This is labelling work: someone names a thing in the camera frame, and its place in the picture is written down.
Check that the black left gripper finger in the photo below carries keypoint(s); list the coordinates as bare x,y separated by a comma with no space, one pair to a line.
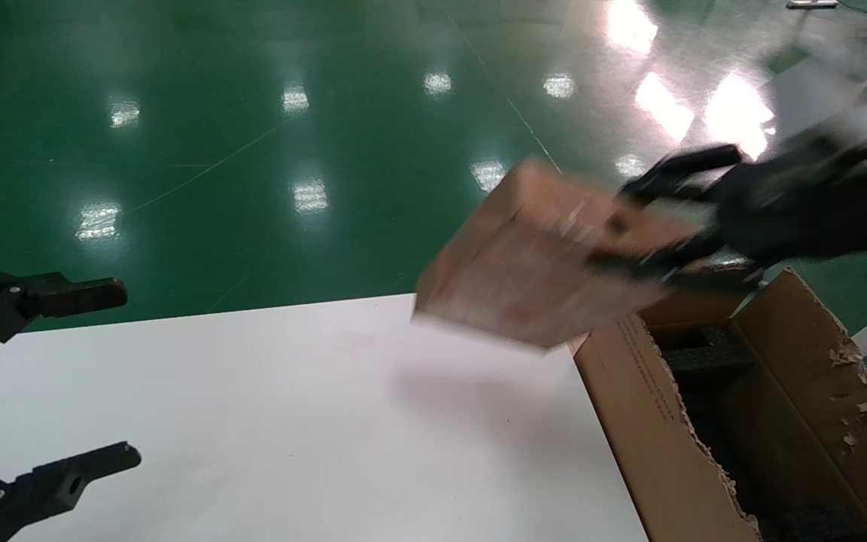
57,482
65,295

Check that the white stand base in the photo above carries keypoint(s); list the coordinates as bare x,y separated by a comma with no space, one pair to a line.
810,3

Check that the silver and black right gripper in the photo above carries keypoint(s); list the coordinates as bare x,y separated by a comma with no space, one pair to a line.
817,203

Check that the black foam insert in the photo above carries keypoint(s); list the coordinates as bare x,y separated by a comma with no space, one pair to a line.
704,354

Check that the small brown cardboard box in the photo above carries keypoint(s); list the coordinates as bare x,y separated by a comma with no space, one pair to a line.
531,271

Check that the big open cardboard box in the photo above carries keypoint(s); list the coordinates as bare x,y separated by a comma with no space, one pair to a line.
652,436

